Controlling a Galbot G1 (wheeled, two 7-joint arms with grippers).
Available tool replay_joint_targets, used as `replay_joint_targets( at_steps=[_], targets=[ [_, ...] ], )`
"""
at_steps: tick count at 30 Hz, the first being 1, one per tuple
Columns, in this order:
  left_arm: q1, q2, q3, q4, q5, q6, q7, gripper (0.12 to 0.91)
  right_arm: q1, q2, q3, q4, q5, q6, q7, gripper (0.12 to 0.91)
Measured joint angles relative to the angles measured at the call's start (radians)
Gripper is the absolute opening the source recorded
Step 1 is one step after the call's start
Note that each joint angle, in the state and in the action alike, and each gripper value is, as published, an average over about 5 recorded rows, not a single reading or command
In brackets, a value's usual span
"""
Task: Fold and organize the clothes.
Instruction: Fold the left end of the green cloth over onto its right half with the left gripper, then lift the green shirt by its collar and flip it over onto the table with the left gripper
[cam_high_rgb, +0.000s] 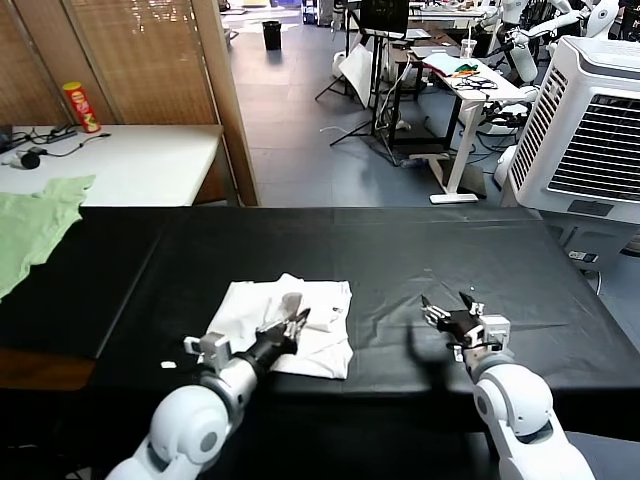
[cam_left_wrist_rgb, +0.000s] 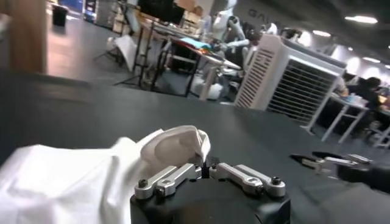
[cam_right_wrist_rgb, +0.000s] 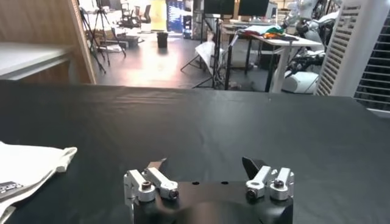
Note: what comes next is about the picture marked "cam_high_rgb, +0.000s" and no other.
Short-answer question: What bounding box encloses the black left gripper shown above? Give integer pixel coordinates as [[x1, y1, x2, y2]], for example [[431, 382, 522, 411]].
[[247, 307, 312, 374]]

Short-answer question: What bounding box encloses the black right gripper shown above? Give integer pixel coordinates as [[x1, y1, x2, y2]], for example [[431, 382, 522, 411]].
[[421, 291, 486, 347]]

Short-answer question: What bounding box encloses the white printed t-shirt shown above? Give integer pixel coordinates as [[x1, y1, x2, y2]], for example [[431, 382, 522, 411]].
[[204, 272, 354, 380]]

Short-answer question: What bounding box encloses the black table cover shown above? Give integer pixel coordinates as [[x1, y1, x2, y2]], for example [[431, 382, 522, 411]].
[[0, 204, 640, 480]]

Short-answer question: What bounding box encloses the white side table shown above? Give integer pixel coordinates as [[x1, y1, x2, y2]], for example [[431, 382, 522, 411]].
[[0, 124, 225, 209]]

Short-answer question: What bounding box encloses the white air cooler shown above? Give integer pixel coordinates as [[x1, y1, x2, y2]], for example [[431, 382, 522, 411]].
[[501, 35, 640, 271]]

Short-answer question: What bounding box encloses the white standing desk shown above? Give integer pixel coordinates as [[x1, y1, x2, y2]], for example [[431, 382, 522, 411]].
[[407, 47, 524, 205]]

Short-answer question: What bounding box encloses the black monitor stand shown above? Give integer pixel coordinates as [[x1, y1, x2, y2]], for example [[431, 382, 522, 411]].
[[329, 29, 401, 149]]

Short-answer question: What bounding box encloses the teal cloth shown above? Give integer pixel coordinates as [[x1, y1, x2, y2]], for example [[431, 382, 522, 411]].
[[422, 53, 464, 76]]

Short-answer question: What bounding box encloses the white humanoid robot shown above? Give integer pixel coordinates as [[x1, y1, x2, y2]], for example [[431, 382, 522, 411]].
[[479, 0, 541, 86], [519, 0, 621, 49]]

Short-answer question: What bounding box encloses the white reflector board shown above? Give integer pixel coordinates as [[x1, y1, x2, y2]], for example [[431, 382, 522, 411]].
[[338, 43, 374, 109]]

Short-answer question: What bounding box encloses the grey laptop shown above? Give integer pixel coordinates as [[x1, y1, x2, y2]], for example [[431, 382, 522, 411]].
[[409, 43, 461, 60]]

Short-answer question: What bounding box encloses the clear plastic cup with straw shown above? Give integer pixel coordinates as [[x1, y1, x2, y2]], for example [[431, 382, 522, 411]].
[[459, 24, 479, 61]]

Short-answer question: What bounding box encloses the light green t-shirt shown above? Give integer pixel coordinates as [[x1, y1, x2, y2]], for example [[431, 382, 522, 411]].
[[0, 174, 97, 301]]

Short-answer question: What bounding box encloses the black trash bin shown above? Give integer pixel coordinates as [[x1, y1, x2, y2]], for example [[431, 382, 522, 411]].
[[261, 20, 283, 52]]

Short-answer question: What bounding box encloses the wooden folding screen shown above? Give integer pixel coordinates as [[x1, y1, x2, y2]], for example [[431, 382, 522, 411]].
[[0, 0, 260, 207]]

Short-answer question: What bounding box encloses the red chips can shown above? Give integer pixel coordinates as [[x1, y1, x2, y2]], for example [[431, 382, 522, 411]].
[[62, 82, 103, 135]]

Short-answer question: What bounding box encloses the black monitor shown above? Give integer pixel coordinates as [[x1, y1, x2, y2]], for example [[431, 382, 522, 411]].
[[358, 0, 409, 42]]

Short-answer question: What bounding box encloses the white black handheld device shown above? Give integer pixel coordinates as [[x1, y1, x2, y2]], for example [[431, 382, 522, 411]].
[[0, 147, 49, 171]]

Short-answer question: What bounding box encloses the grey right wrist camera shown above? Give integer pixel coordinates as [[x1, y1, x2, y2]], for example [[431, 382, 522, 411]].
[[479, 314, 511, 351]]

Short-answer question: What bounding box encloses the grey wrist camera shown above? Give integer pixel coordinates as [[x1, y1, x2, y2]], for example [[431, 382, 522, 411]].
[[183, 332, 232, 366], [479, 314, 511, 351]]

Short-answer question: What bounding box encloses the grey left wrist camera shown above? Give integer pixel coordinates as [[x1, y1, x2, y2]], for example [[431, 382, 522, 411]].
[[183, 332, 232, 366]]

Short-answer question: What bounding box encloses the black cable bundle on desk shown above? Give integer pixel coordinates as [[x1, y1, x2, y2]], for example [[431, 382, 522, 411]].
[[449, 72, 501, 92]]

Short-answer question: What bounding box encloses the black cable on side table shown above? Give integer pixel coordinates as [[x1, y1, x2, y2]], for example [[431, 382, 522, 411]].
[[9, 127, 111, 159]]

